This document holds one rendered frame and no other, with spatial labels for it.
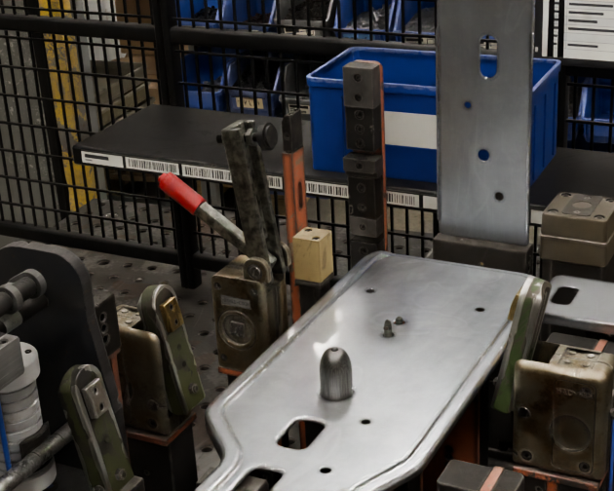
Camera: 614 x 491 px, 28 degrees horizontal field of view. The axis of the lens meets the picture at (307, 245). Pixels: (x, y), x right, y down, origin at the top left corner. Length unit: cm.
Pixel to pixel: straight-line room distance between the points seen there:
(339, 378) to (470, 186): 41
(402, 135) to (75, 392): 70
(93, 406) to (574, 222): 63
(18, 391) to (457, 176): 64
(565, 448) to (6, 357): 52
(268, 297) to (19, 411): 34
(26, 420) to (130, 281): 109
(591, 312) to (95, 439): 56
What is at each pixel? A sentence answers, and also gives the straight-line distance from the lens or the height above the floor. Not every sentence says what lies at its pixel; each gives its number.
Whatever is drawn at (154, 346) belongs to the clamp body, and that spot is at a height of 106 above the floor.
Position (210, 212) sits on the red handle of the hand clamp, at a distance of 133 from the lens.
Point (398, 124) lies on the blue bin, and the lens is 159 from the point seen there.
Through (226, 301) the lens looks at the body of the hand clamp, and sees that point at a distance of 133.
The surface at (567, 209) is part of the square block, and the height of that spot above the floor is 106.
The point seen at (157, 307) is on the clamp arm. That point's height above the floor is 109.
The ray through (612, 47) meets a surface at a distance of 168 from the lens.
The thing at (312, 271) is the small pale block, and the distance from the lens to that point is 137.
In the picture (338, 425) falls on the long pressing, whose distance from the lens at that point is 114.
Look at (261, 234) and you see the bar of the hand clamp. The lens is 129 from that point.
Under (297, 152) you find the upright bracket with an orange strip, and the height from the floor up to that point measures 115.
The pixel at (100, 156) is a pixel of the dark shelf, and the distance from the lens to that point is 182.
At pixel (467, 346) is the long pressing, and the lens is 127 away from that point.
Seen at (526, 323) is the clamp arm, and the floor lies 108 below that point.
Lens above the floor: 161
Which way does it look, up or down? 24 degrees down
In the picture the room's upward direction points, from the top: 3 degrees counter-clockwise
